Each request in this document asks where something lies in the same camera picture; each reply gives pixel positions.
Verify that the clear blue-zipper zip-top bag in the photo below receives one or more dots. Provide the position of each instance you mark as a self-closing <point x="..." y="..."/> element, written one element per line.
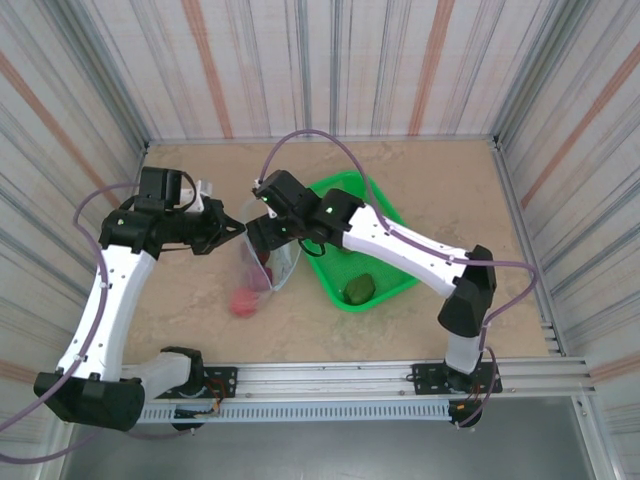
<point x="285" y="267"/>

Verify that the bright red round fruit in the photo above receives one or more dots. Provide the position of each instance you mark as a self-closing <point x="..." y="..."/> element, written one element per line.
<point x="243" y="302"/>

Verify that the dark green avocado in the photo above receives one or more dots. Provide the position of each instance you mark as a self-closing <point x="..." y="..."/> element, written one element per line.
<point x="361" y="291"/>

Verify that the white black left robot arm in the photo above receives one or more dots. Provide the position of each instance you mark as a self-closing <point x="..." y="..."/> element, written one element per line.
<point x="110" y="300"/>

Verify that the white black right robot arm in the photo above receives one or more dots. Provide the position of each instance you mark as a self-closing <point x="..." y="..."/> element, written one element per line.
<point x="400" y="245"/>

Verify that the green plastic mesh basket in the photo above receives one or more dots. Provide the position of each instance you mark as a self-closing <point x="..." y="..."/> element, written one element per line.
<point x="385" y="285"/>

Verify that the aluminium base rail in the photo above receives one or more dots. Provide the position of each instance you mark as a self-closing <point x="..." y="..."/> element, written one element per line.
<point x="325" y="382"/>

